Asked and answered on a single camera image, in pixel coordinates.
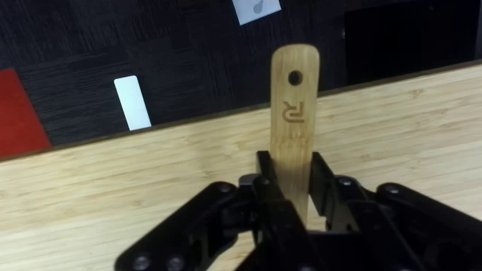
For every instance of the wooden spatula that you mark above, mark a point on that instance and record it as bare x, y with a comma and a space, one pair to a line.
294, 126

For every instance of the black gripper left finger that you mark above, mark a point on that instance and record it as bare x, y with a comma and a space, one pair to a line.
250, 236

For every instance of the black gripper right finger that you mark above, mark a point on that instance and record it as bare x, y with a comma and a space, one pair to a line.
392, 231

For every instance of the white floor label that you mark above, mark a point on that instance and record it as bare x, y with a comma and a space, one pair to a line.
256, 10
133, 103

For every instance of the red floor mat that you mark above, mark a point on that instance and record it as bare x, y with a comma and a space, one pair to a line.
17, 118

